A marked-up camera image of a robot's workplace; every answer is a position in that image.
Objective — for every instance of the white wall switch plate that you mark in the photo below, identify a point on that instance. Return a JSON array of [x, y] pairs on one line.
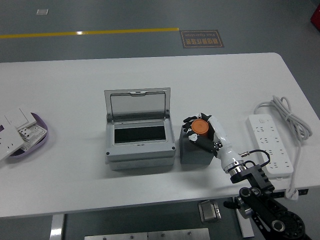
[[20, 117]]

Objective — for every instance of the silver metal box under table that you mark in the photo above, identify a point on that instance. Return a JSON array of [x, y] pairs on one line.
[[209, 211]]

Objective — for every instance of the purple tray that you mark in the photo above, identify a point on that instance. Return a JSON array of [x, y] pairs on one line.
[[37, 146]]

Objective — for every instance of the white table leg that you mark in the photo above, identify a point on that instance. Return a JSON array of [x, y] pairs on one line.
[[57, 227], [246, 227]]

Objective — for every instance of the large white switch panel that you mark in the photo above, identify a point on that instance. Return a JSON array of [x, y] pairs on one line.
[[8, 140]]

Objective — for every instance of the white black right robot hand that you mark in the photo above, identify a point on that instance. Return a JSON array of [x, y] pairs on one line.
[[222, 140]]

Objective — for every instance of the small metal floor plate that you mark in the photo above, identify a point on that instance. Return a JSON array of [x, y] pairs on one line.
[[42, 11]]

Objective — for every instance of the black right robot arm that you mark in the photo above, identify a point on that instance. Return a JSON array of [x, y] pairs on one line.
[[260, 205]]

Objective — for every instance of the yellow floor tape line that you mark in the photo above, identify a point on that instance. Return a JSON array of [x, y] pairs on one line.
[[87, 32]]

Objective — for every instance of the grey box with hinged lid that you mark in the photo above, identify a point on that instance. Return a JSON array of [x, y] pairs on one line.
[[140, 155]]

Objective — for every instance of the orange cylinder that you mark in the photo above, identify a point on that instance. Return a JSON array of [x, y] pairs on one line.
[[200, 127]]

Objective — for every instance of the grey metal base plate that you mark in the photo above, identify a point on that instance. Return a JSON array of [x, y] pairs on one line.
[[150, 235]]

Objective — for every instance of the red object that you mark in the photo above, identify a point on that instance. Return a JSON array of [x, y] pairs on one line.
[[315, 15]]

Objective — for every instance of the grey cube with round recess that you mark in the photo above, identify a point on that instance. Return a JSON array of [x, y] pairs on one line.
[[195, 157]]

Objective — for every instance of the white power strip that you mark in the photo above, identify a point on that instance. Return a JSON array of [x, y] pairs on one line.
[[268, 140]]

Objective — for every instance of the brown floor sign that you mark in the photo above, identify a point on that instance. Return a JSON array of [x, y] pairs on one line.
[[202, 38]]

